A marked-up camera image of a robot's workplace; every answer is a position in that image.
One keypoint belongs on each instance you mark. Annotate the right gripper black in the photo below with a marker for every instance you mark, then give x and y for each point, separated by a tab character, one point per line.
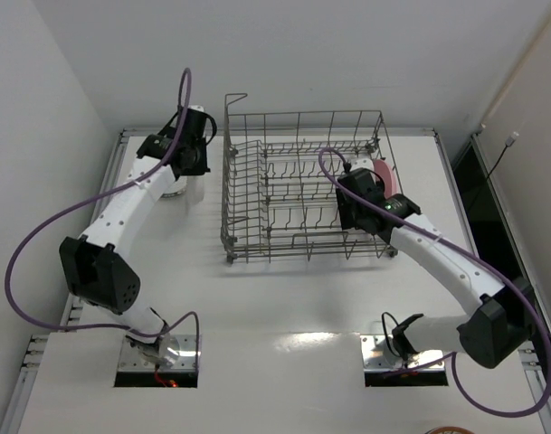
353	212

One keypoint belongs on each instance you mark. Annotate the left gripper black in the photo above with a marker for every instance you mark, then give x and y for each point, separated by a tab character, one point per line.
195	162

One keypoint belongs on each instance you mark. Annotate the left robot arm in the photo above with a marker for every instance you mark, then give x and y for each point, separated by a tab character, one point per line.
96	263

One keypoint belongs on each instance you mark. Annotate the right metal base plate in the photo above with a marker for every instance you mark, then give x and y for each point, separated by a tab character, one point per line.
378	359

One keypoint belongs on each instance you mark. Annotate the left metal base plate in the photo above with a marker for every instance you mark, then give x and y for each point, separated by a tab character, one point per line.
171	354

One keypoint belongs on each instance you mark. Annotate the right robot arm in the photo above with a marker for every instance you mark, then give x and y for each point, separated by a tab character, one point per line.
496	319

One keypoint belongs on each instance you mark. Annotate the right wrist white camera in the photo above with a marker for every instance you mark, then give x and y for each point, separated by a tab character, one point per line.
362	163

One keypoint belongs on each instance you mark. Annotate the metal base plate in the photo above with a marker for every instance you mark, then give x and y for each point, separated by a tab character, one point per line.
378	359
171	354

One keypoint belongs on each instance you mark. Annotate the pink plastic plate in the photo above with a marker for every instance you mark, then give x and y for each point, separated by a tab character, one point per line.
386	174

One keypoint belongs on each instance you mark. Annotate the brown round object bottom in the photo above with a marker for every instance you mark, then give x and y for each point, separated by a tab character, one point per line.
449	429

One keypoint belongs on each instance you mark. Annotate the grey wire dish rack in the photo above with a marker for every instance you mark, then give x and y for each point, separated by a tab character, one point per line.
276	199

